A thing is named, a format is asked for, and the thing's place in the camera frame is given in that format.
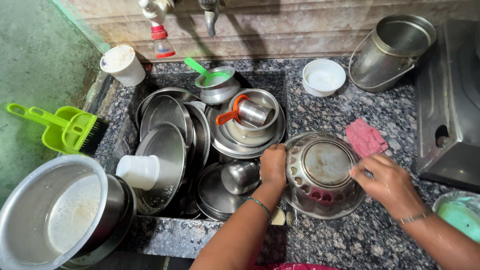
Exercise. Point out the person's left hand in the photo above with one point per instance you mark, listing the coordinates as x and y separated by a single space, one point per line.
273 167

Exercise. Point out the person's right hand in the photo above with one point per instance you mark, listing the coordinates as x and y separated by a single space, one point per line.
390 187

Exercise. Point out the person's right fingers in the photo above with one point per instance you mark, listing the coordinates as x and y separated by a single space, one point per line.
362 170

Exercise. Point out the person's left fingers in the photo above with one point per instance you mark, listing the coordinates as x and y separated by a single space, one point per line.
275 149

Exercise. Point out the perforated steel colander bowl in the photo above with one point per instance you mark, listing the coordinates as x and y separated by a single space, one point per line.
322 168

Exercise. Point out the pink scrub cloth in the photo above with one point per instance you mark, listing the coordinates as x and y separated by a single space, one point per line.
365 138

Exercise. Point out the small steel tumbler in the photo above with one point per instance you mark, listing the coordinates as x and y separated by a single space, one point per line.
255 112

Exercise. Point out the rounded steel tumbler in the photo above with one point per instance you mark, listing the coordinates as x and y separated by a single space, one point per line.
240 177

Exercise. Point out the green bangle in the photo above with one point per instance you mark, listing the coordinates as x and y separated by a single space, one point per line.
260 205

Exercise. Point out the small cream lid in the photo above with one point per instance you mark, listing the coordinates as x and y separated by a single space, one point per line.
278 216

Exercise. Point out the flat steel plate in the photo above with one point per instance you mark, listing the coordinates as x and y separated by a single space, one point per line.
215 198

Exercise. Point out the small steel pot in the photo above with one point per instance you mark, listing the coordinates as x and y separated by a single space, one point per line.
219 90

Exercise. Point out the white plastic bowl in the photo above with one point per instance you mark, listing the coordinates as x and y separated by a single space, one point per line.
323 78

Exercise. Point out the large steel plate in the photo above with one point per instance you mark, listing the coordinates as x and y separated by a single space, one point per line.
168 150

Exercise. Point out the steel dish with green soap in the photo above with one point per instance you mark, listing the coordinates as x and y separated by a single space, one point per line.
459 217

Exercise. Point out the green plastic spoon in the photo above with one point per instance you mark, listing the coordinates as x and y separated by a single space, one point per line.
200 69

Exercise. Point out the steel gas stove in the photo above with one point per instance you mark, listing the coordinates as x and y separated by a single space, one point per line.
450 105

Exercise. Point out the person's pink clothing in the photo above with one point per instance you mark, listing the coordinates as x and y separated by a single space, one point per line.
296 266

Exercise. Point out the white plastic cup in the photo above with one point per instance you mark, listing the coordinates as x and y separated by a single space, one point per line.
138 171

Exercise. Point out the steel water tap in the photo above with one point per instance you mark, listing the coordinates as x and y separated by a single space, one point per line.
211 17

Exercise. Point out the white tap with red filter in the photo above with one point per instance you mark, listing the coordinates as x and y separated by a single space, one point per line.
159 33

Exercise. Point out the dark steel pot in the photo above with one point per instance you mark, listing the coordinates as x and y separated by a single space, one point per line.
120 221

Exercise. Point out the white plastic tub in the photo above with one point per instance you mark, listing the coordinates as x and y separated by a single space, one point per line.
122 65

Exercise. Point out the green dustpan with brush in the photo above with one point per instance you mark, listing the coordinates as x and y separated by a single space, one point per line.
67 129

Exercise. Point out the large steel mixing bowl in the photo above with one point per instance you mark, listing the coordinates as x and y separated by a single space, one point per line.
56 213

